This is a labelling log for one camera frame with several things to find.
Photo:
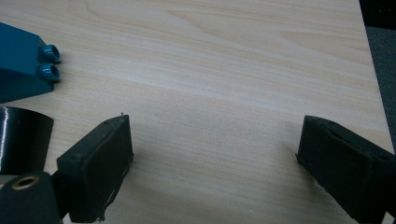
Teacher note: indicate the black toy block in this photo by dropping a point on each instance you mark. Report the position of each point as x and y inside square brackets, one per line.
[25, 140]

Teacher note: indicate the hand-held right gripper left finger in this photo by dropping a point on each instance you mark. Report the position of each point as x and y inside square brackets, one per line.
[93, 168]

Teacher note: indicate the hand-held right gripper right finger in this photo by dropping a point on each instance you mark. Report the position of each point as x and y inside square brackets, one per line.
[348, 168]

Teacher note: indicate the blue toy block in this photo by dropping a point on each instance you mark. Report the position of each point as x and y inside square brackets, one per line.
[18, 59]

